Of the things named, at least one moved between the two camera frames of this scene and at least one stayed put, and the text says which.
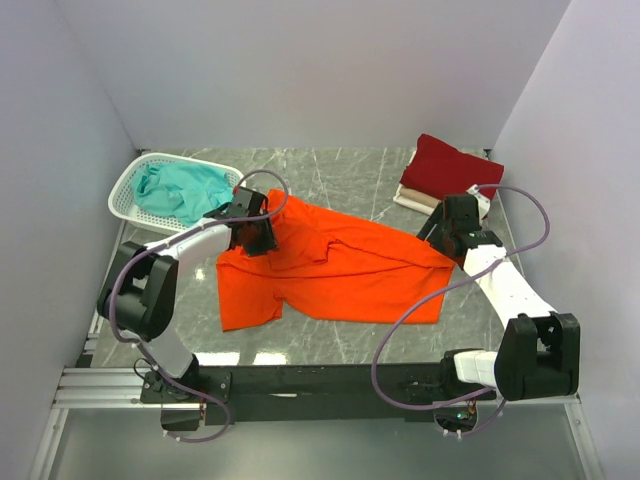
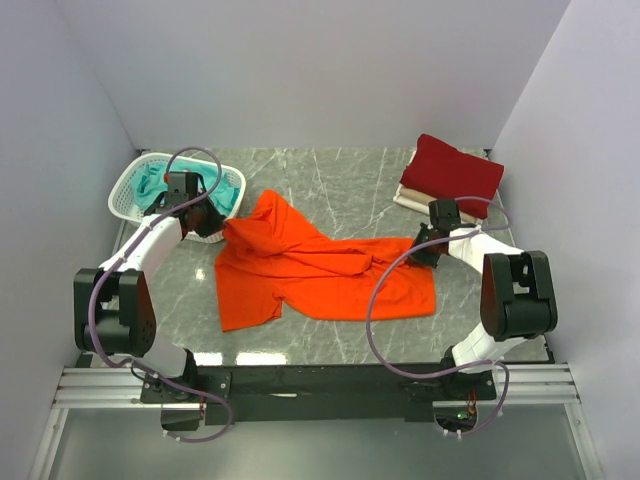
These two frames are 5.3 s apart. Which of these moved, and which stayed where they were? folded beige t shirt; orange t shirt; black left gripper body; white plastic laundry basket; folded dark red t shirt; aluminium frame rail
Moved: black left gripper body; orange t shirt
Stayed: folded dark red t shirt; white plastic laundry basket; aluminium frame rail; folded beige t shirt
